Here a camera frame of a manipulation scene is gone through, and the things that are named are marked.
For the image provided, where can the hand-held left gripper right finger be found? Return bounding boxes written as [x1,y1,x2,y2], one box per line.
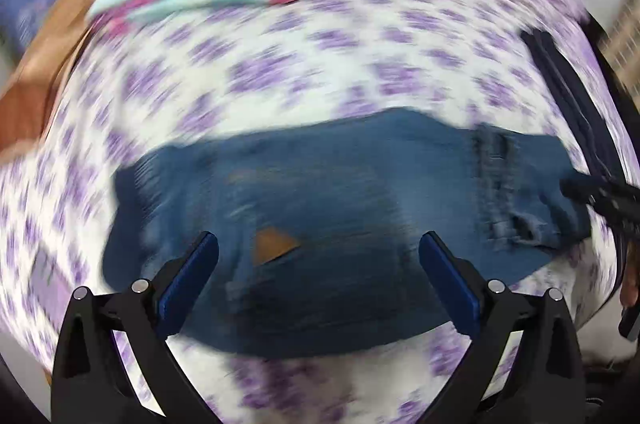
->
[419,231,587,424]

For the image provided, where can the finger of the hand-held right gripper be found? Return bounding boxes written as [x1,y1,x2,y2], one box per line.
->
[559,176,640,227]

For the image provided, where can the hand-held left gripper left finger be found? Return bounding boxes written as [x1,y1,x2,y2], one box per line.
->
[50,231,220,424]

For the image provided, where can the blue denim pants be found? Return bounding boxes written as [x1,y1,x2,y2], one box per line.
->
[102,107,594,360]

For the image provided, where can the dark navy pants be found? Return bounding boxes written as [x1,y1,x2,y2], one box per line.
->
[520,28,629,187]

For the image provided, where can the person's right hand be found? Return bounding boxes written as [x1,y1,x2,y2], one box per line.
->
[621,262,640,307]

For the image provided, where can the brown satin pillow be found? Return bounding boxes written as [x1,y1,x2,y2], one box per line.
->
[0,0,126,155]

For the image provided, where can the purple floral bed sheet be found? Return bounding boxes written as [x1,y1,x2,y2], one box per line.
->
[0,0,626,424]

